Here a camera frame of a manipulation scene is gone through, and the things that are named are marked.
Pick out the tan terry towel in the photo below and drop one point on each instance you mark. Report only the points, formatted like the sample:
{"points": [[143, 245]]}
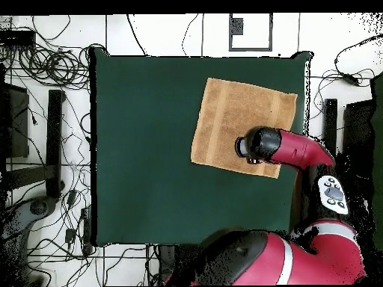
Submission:
{"points": [[224, 119]]}

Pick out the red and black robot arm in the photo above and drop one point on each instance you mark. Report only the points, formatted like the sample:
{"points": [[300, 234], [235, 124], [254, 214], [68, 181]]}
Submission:
{"points": [[299, 260]]}

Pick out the dark green table cloth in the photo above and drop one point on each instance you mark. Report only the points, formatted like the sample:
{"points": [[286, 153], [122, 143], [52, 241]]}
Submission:
{"points": [[143, 194]]}

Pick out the black floor stand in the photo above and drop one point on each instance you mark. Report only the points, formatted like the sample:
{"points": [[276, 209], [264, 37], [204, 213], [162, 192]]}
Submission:
{"points": [[54, 143], [330, 119]]}

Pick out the grey chair base leg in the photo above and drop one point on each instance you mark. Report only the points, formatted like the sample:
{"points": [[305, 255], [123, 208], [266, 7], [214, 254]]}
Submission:
{"points": [[39, 207]]}

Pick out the black power adapter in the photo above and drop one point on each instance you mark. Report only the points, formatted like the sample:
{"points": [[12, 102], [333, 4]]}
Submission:
{"points": [[350, 79]]}

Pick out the small black device box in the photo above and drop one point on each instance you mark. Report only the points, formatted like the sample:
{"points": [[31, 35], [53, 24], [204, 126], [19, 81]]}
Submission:
{"points": [[16, 38]]}

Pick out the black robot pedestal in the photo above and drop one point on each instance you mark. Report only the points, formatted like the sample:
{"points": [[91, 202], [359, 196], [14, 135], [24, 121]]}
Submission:
{"points": [[176, 263]]}

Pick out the grey square frame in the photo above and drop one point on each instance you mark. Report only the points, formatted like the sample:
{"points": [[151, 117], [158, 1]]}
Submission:
{"points": [[236, 27]]}

